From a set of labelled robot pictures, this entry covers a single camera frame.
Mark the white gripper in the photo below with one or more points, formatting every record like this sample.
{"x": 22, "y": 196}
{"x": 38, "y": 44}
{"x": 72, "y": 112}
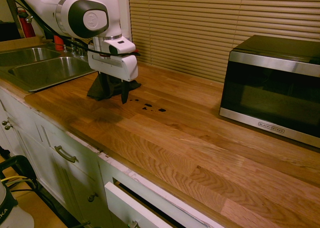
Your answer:
{"x": 112, "y": 65}

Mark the dark cleaning cloth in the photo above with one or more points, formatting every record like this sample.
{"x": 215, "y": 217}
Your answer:
{"x": 112, "y": 89}

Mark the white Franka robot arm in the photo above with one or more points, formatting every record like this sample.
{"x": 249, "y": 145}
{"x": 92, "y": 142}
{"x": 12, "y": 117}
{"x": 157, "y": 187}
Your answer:
{"x": 75, "y": 13}

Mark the stainless steel double sink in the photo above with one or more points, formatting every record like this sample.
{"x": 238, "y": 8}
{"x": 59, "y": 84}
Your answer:
{"x": 50, "y": 70}

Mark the red spray bottle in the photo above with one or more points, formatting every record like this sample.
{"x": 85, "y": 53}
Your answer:
{"x": 58, "y": 41}

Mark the white kitchen cabinet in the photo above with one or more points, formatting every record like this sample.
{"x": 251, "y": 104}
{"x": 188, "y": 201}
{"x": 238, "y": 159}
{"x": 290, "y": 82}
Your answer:
{"x": 37, "y": 150}

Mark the red fire extinguisher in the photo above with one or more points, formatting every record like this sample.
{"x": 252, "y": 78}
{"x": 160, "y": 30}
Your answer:
{"x": 27, "y": 28}

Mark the chrome kitchen faucet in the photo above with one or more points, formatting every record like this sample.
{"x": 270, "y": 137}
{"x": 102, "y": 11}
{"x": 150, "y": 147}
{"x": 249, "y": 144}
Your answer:
{"x": 29, "y": 18}

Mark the round metal cabinet knob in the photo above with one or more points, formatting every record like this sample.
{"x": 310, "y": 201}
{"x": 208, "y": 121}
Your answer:
{"x": 92, "y": 197}
{"x": 4, "y": 123}
{"x": 8, "y": 127}

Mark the wide tan window blinds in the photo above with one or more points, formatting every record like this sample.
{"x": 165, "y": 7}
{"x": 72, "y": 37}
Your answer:
{"x": 212, "y": 25}

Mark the black box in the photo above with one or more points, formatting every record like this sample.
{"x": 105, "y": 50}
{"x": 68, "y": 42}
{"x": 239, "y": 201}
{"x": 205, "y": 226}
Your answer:
{"x": 8, "y": 31}

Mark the white open drawer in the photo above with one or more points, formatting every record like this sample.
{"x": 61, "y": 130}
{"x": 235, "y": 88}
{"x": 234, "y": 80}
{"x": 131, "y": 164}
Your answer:
{"x": 135, "y": 208}

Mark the black steel microwave oven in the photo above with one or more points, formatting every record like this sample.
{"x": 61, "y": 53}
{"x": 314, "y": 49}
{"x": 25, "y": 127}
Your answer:
{"x": 270, "y": 88}

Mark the white black lettered device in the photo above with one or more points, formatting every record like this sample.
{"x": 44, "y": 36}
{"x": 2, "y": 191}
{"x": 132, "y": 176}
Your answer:
{"x": 12, "y": 210}

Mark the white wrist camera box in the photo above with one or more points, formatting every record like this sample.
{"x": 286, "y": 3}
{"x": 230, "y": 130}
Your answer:
{"x": 120, "y": 46}

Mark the black metal stand frame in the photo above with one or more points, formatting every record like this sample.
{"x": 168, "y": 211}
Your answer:
{"x": 23, "y": 160}

